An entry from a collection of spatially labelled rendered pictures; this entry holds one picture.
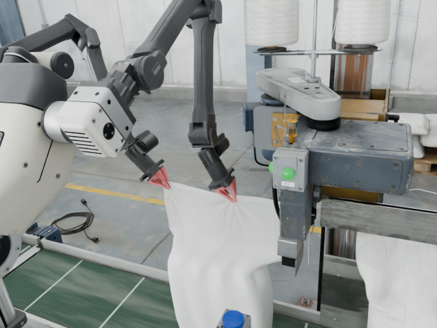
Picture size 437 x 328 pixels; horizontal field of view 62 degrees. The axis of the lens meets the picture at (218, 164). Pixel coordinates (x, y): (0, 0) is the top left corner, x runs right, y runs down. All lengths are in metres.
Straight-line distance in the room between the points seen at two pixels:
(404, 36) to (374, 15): 4.93
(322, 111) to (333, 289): 0.85
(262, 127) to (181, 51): 5.68
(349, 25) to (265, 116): 0.42
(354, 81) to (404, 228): 0.51
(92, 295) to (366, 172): 1.51
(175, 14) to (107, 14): 6.75
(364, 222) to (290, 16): 0.62
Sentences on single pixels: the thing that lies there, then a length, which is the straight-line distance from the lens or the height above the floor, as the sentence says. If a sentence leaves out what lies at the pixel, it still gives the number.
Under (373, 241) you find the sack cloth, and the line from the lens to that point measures 1.18.
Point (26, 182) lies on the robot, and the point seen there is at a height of 1.34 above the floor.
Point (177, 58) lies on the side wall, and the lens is 7.01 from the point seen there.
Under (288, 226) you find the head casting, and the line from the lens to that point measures 0.99.
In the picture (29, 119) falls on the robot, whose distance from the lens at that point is 0.86.
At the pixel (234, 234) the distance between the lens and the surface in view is 1.28.
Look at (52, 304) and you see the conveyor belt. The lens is 2.05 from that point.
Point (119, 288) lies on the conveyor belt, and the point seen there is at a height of 0.38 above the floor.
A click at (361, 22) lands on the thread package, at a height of 1.59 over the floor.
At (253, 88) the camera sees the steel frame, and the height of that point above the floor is 0.34.
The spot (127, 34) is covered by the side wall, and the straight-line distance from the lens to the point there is 7.55.
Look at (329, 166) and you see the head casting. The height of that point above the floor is 1.29.
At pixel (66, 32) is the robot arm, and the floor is 1.60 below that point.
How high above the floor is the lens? 1.66
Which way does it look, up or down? 24 degrees down
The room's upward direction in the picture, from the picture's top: 4 degrees counter-clockwise
